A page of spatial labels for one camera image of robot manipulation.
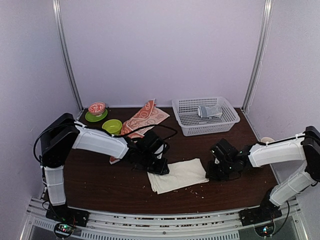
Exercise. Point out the orange patterned towel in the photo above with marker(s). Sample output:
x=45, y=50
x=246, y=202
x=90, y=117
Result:
x=141, y=122

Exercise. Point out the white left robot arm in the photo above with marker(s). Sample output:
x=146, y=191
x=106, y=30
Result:
x=66, y=134

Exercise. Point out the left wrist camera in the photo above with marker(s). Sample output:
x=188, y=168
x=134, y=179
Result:
x=151, y=143

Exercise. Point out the left aluminium post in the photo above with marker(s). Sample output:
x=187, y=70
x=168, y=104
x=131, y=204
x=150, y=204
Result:
x=56, y=4

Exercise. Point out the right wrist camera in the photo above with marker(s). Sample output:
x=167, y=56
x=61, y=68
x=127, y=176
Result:
x=224, y=151

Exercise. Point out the aluminium post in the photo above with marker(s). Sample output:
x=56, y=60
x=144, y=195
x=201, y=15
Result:
x=261, y=47
x=56, y=4

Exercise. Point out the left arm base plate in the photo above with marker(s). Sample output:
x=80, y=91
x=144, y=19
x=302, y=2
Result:
x=70, y=216

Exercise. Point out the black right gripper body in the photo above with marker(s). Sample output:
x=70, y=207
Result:
x=225, y=170

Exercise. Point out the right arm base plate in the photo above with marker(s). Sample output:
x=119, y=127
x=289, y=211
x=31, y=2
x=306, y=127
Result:
x=257, y=215

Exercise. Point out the right aluminium post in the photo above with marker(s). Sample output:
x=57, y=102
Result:
x=261, y=47

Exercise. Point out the white plastic basket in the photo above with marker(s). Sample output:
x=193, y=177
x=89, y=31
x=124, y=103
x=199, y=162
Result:
x=185, y=111

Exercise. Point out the green plate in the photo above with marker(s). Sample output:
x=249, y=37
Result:
x=96, y=118

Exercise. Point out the rolled grey towel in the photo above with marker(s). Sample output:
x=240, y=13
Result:
x=209, y=111

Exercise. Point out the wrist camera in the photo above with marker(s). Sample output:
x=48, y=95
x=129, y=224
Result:
x=151, y=143
x=224, y=151

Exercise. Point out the red patterned bowl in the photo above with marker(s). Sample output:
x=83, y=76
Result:
x=97, y=108

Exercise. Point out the white towel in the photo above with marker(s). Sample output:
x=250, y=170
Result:
x=181, y=175

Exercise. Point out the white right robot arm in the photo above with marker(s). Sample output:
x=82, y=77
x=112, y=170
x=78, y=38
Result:
x=303, y=147

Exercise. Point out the aluminium front rail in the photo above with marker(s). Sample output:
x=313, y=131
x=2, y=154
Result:
x=217, y=225

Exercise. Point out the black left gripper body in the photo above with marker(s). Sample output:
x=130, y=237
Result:
x=147, y=161

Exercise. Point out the green bowl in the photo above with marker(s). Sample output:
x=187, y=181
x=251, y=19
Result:
x=113, y=126

